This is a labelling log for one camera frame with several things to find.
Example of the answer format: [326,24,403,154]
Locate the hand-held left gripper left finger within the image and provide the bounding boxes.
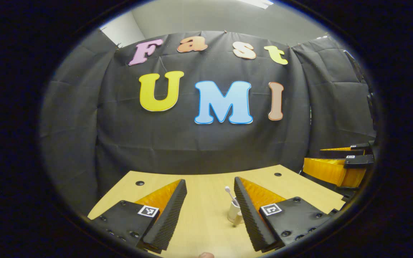
[87,179,188,254]

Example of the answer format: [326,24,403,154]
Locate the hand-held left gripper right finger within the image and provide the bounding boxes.
[233,176,337,253]

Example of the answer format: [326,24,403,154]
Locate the white cup with wooden handle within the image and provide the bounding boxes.
[227,199,245,227]

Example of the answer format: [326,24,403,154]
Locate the white toothbrush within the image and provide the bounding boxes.
[224,186,239,208]

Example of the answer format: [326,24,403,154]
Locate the wooden desktop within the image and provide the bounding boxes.
[87,165,347,258]

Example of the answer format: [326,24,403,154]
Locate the ceiling light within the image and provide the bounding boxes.
[237,0,276,10]

